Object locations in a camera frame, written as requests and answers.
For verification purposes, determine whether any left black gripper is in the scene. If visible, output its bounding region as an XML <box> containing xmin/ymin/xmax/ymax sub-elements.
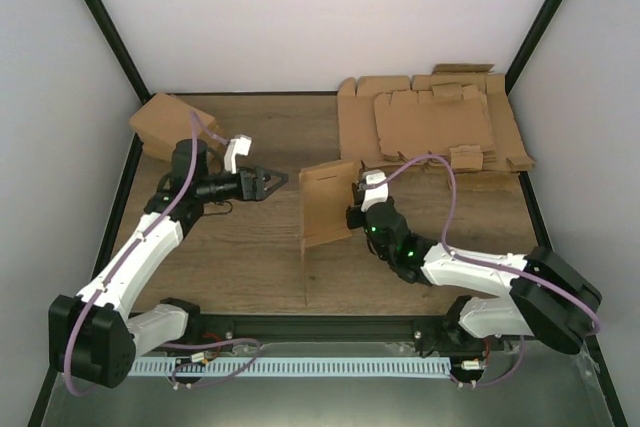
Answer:
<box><xmin>198</xmin><ymin>165</ymin><xmax>290</xmax><ymax>204</ymax></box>

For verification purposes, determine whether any cardboard box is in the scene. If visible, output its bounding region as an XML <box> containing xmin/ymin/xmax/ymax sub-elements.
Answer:
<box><xmin>298</xmin><ymin>158</ymin><xmax>363</xmax><ymax>306</ymax></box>

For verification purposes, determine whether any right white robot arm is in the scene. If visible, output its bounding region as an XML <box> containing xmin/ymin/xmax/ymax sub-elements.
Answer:
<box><xmin>346</xmin><ymin>181</ymin><xmax>602</xmax><ymax>355</ymax></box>

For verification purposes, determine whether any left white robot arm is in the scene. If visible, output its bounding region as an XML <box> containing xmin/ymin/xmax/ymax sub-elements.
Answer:
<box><xmin>48</xmin><ymin>135</ymin><xmax>289</xmax><ymax>394</ymax></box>

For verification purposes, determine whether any stack of folded cardboard boxes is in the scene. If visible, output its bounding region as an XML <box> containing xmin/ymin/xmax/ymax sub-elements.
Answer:
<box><xmin>129</xmin><ymin>93</ymin><xmax>227</xmax><ymax>162</ymax></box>

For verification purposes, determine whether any stack of flat cardboard blanks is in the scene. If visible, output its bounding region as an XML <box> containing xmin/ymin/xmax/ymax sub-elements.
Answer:
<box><xmin>337</xmin><ymin>64</ymin><xmax>534</xmax><ymax>173</ymax></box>

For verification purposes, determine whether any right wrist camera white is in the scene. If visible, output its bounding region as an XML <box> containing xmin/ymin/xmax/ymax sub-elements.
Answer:
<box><xmin>359</xmin><ymin>169</ymin><xmax>389</xmax><ymax>212</ymax></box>

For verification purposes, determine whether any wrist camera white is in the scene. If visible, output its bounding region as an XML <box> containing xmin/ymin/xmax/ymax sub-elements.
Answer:
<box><xmin>224</xmin><ymin>135</ymin><xmax>252</xmax><ymax>174</ymax></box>
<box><xmin>359</xmin><ymin>169</ymin><xmax>389</xmax><ymax>212</ymax></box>

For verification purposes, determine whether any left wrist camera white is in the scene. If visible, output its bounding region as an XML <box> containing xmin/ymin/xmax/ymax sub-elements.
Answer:
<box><xmin>224</xmin><ymin>135</ymin><xmax>252</xmax><ymax>174</ymax></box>

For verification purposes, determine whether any light blue slotted cable duct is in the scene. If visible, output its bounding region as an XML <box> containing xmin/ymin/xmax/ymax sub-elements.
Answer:
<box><xmin>129</xmin><ymin>357</ymin><xmax>451</xmax><ymax>379</ymax></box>

